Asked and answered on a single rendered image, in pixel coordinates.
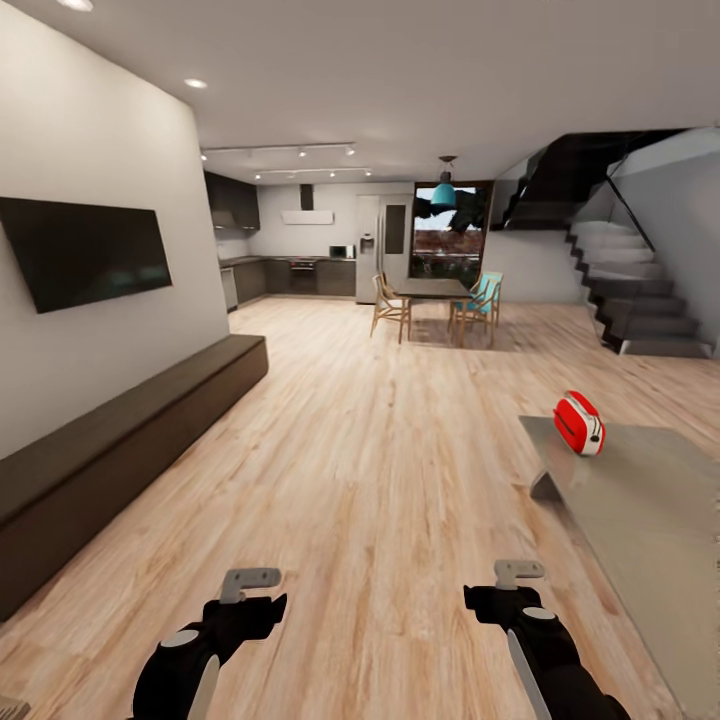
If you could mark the cabinet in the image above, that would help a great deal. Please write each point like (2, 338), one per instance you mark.
(243, 205)
(218, 204)
(59, 492)

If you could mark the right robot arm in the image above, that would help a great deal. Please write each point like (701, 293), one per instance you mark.
(543, 652)

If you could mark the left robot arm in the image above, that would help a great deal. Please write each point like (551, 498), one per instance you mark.
(180, 677)

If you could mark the radio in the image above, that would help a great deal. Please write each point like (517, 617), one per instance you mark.
(578, 422)

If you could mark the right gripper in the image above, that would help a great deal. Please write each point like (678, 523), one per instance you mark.
(488, 601)

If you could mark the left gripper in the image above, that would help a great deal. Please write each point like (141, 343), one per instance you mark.
(250, 619)

